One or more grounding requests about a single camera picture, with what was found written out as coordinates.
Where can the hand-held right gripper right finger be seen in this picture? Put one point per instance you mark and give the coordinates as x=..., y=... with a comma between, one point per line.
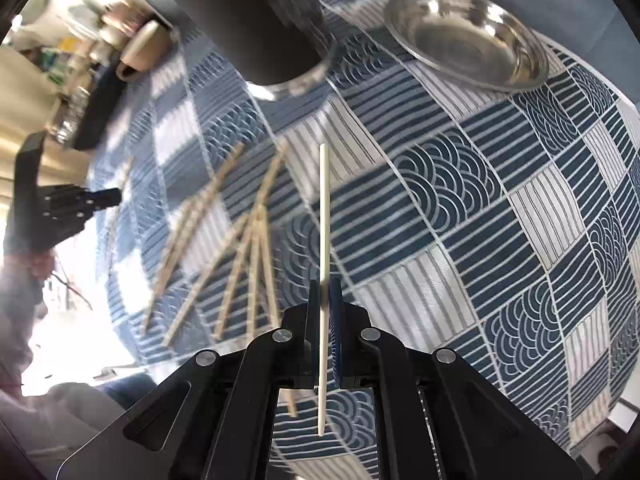
x=336, y=330

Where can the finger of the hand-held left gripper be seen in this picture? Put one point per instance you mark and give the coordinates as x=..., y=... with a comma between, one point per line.
x=100, y=198

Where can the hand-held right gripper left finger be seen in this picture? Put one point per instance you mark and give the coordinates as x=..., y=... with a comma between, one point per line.
x=312, y=335

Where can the pile of wooden chopsticks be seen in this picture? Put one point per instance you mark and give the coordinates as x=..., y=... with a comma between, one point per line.
x=256, y=260

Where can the white chopstick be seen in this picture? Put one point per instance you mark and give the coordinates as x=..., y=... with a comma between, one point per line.
x=324, y=210

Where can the black cylindrical utensil holder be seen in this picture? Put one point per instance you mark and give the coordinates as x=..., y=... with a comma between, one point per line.
x=240, y=20

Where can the person's left forearm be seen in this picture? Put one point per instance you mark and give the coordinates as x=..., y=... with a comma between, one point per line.
x=25, y=285

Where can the dark blurred object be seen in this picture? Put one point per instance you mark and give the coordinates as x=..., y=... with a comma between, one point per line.
x=100, y=110

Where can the blurred cluttered bottles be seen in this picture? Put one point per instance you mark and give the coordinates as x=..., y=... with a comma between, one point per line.
x=75, y=105

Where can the tan ceramic cup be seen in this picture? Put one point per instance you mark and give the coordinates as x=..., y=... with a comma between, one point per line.
x=145, y=47

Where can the blue patterned tablecloth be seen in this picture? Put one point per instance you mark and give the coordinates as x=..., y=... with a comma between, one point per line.
x=450, y=210

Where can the round metal bowl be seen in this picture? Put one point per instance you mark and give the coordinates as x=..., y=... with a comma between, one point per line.
x=465, y=35

